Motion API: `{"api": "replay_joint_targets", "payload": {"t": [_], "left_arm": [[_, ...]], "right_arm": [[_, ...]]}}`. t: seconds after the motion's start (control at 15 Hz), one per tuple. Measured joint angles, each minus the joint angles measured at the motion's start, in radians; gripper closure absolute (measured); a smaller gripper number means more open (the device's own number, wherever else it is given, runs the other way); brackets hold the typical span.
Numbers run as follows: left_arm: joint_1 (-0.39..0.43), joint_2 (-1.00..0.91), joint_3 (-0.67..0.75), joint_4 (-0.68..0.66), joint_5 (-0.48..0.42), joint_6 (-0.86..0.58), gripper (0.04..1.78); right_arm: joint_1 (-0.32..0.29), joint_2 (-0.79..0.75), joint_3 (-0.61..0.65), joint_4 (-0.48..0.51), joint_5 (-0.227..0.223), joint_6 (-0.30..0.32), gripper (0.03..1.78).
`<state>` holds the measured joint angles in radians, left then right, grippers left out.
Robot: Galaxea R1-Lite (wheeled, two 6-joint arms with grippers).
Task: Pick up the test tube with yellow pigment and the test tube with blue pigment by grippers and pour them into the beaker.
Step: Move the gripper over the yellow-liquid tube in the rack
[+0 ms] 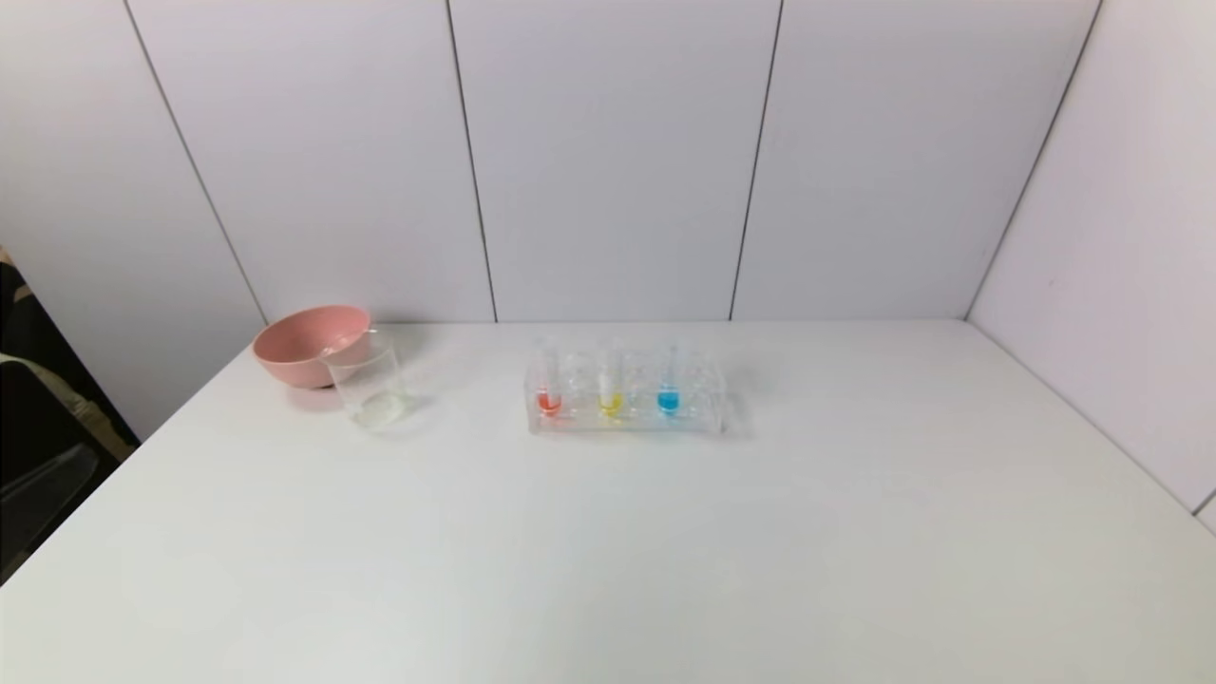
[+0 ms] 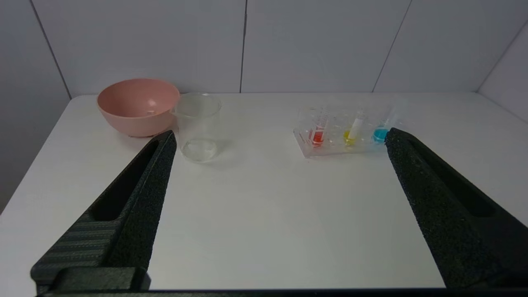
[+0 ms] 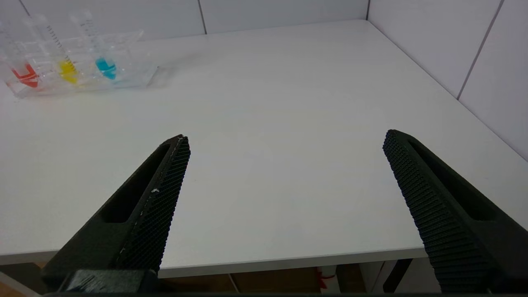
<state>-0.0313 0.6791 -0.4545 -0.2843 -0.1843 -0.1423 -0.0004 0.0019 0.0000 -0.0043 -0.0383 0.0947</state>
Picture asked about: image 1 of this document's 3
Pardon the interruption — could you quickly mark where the test tube with red pigment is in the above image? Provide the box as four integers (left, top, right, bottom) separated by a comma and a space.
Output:
534, 337, 564, 418

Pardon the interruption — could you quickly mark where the pink bowl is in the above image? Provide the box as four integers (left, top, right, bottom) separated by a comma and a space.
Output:
252, 304, 373, 390

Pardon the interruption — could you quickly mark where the test tube with blue pigment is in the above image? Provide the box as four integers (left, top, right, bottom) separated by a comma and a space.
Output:
655, 337, 683, 418

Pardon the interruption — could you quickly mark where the clear acrylic test tube rack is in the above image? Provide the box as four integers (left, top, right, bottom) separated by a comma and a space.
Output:
524, 340, 729, 438

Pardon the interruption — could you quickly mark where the test tube with yellow pigment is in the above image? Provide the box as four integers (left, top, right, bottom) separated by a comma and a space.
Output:
596, 337, 626, 420

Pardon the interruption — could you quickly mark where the clear glass beaker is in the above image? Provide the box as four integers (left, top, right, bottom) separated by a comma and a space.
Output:
321, 330, 411, 430

